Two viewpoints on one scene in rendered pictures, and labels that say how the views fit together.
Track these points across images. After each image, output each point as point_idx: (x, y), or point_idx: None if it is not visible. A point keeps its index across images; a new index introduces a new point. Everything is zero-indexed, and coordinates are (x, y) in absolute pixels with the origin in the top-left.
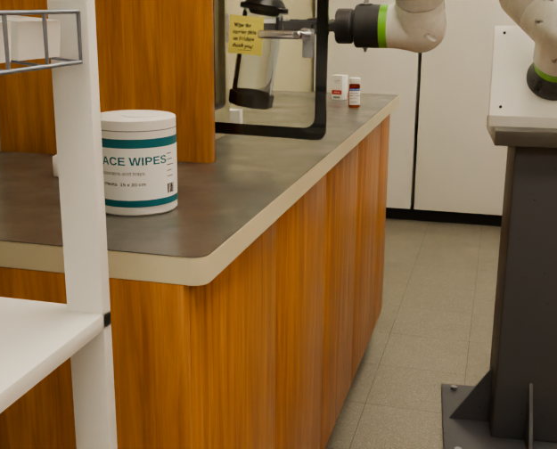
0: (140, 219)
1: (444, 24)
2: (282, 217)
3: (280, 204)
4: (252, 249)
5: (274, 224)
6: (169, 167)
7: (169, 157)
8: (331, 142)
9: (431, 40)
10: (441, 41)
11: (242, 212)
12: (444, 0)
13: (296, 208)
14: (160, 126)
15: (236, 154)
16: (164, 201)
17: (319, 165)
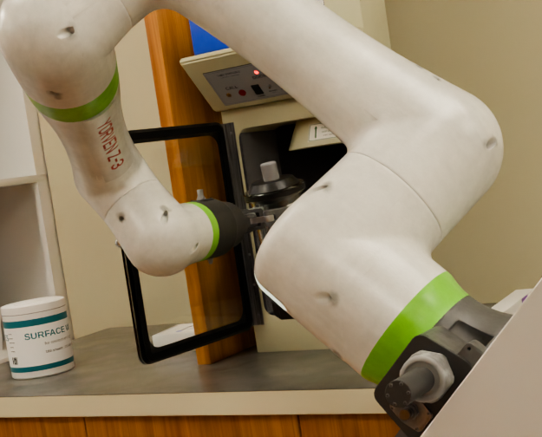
0: (5, 377)
1: (127, 241)
2: (101, 431)
3: (32, 405)
4: (22, 434)
5: (76, 429)
6: (11, 346)
7: (10, 337)
8: (307, 385)
9: (131, 262)
10: (144, 264)
11: None
12: (114, 209)
13: (151, 435)
14: (3, 313)
15: (242, 365)
16: (12, 370)
17: (170, 397)
